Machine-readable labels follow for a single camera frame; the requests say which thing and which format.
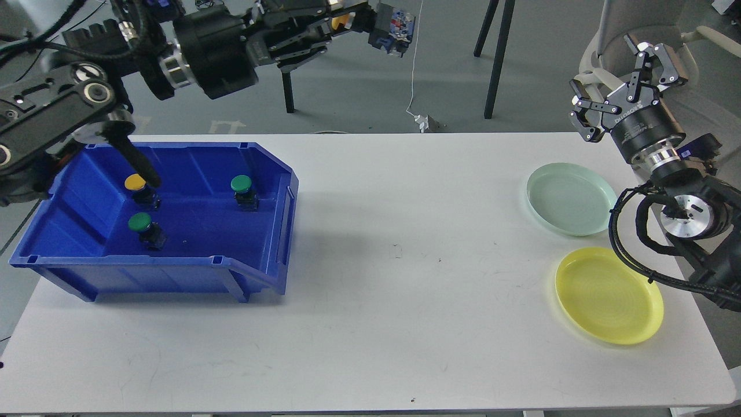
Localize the grey office chair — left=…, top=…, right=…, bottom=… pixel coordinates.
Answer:
left=577, top=1, right=739, bottom=180

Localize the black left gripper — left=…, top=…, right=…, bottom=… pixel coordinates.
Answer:
left=157, top=1, right=377, bottom=100

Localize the white power adapter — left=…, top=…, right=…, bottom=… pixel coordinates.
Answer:
left=414, top=115, right=446, bottom=134

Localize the blue plastic bin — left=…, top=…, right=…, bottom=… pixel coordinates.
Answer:
left=9, top=142, right=299, bottom=302

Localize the white charging cable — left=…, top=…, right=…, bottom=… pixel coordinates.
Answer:
left=406, top=0, right=427, bottom=119

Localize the black tripod left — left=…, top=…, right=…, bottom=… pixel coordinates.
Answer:
left=281, top=71, right=296, bottom=114

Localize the pale green plate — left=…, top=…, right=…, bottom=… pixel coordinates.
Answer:
left=524, top=163, right=617, bottom=237

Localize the black tripod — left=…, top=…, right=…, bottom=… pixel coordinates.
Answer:
left=281, top=71, right=296, bottom=114
left=473, top=1, right=516, bottom=120

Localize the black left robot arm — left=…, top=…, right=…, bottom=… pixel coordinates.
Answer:
left=2, top=1, right=382, bottom=207

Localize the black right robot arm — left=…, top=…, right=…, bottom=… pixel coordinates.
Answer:
left=570, top=34, right=740, bottom=312

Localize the black tripod right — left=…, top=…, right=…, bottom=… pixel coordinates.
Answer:
left=473, top=1, right=516, bottom=120

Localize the yellow plate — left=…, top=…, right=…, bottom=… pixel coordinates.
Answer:
left=553, top=247, right=665, bottom=346

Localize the green push button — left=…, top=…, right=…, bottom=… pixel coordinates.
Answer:
left=127, top=212, right=167, bottom=251
left=230, top=174, right=259, bottom=211

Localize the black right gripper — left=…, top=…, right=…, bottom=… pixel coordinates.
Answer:
left=569, top=34, right=689, bottom=164

